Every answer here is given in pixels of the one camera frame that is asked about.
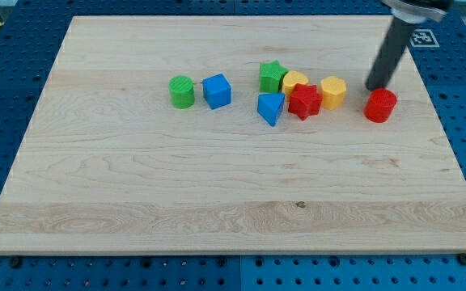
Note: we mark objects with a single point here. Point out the yellow hexagon block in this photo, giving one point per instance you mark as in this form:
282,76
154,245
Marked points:
333,90

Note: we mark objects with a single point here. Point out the blue cube block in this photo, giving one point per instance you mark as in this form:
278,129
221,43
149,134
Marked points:
217,91

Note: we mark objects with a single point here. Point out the green cylinder block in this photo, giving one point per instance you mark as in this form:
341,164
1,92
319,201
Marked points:
181,91

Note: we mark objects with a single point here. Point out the white fiducial marker tag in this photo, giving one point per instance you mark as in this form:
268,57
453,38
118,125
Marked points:
423,38

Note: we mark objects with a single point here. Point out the red star block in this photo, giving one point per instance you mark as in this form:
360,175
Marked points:
305,101

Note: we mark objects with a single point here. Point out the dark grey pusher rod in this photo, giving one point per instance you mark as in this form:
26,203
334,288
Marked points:
390,52

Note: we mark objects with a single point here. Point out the grey and white tool mount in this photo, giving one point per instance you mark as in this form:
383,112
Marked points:
418,11

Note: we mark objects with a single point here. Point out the red cylinder block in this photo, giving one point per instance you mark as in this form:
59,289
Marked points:
380,105

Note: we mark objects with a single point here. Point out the yellow heart block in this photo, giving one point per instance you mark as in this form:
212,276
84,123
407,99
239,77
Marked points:
291,80

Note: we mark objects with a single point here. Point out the blue triangle block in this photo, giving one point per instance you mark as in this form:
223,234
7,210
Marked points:
270,107

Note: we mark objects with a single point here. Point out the wooden board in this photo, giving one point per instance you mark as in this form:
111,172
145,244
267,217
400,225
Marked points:
108,166

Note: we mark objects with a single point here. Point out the green star block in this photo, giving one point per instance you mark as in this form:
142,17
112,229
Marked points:
270,76

